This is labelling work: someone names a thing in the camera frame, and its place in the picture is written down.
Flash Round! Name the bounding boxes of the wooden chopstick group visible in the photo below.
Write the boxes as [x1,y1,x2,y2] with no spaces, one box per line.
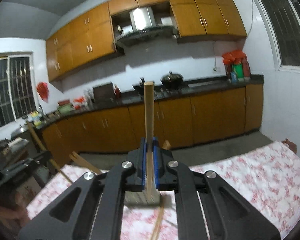
[150,200,165,240]
[144,81,154,194]

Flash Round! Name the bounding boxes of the orange plastic bag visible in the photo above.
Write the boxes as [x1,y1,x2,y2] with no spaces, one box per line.
[73,96,87,109]

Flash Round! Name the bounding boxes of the floral pink tablecloth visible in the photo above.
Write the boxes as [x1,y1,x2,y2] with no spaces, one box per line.
[26,141,300,239]

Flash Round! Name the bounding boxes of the green basin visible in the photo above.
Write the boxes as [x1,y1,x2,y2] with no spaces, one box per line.
[57,103,74,114]

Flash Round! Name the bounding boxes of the black countertop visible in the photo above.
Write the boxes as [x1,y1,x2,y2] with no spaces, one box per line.
[0,74,265,153]

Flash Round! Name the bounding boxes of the black wok with lid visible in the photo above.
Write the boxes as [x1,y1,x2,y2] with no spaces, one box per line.
[160,71,183,90]

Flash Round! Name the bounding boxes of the barred window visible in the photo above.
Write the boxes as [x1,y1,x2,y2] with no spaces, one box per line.
[259,0,300,70]
[0,55,37,128]

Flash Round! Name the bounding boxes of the yellow detergent bottle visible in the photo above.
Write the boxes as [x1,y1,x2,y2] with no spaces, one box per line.
[31,111,42,126]

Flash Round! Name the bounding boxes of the red plastic bag on wall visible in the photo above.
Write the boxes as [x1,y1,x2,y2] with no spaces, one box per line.
[36,82,49,103]

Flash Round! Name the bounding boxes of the black wok left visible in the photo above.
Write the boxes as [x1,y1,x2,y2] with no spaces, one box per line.
[133,77,145,96]

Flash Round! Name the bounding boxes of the wooden upper cabinets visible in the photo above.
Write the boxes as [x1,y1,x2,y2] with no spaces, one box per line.
[46,0,247,81]

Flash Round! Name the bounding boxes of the green perforated utensil holder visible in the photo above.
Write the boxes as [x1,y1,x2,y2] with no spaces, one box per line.
[125,189,161,206]

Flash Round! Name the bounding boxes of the steel range hood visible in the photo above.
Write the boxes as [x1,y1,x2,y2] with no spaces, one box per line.
[111,2,179,48]

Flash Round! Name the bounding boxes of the red bag over bottles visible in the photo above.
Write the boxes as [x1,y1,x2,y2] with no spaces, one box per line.
[222,50,247,65]

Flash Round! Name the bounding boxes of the right barred window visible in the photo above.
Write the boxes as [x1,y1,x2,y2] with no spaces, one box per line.
[259,0,300,70]

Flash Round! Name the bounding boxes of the person left hand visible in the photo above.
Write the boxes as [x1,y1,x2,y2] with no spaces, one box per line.
[0,190,30,228]

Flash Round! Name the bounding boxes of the green bottle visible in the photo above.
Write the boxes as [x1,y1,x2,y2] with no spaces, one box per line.
[233,63,244,82]

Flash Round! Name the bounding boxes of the left barred window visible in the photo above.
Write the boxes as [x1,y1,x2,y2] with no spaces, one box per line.
[0,55,37,128]

